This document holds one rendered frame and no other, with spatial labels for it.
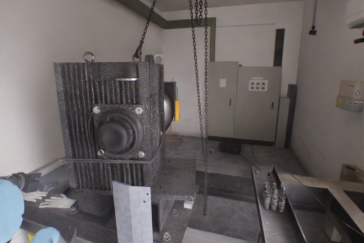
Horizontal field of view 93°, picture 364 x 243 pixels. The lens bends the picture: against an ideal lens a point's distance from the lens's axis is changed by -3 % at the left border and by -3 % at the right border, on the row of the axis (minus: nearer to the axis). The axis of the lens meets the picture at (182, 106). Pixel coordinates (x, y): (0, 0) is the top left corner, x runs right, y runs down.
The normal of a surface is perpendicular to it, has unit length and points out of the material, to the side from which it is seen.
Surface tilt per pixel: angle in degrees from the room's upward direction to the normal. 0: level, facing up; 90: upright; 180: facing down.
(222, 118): 90
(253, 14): 90
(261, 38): 90
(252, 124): 90
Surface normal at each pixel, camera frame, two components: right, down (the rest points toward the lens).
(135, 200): -0.05, 0.19
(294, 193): -0.27, 0.18
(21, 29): 0.96, 0.05
